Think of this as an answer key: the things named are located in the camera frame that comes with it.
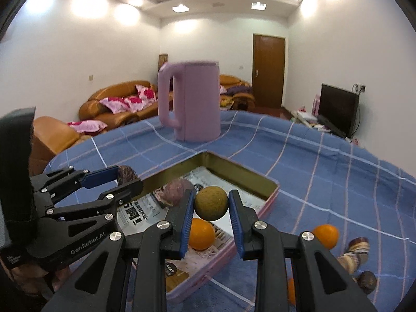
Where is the brown wooden door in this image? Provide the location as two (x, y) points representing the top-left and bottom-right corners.
(252, 34), (285, 108)

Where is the near orange sofa seat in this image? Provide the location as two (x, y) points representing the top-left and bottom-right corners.
(29, 116), (91, 176)

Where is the layered cake roll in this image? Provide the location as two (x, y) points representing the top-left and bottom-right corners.
(337, 237), (370, 275)

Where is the black television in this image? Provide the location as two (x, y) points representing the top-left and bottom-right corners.
(317, 84), (359, 138)

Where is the purple passion fruit with stem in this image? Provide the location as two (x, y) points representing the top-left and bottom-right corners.
(160, 178), (194, 206)

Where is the large orange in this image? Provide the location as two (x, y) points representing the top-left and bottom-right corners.
(312, 224), (339, 250)

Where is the printed paper in tin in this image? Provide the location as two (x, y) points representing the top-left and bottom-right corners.
(116, 165), (266, 293)

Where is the small orange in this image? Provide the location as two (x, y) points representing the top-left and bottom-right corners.
(287, 277), (296, 306)

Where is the dark chocolate fruit piece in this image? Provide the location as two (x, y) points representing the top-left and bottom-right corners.
(355, 270), (377, 295)

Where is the orange leather long sofa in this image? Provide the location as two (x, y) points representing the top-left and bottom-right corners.
(78, 80), (158, 130)

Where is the person's hand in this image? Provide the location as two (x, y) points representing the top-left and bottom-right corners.
(1, 261), (71, 299)

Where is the orange leather armchair sofa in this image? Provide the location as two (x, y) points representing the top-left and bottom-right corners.
(219, 75), (255, 111)

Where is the pink floral cushion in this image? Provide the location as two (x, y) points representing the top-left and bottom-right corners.
(99, 84), (157, 114)

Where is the pink metal tin box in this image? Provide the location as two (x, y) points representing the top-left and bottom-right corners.
(117, 152), (279, 302)

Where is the green-yellow round fruit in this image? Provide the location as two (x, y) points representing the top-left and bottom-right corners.
(194, 186), (229, 221)

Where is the dark brown mangosteen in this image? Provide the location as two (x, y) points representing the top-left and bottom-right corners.
(117, 166), (138, 185)

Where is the wall power socket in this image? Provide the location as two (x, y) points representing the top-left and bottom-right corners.
(353, 84), (366, 93)

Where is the pink electric kettle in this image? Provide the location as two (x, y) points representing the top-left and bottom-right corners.
(157, 61), (221, 142)

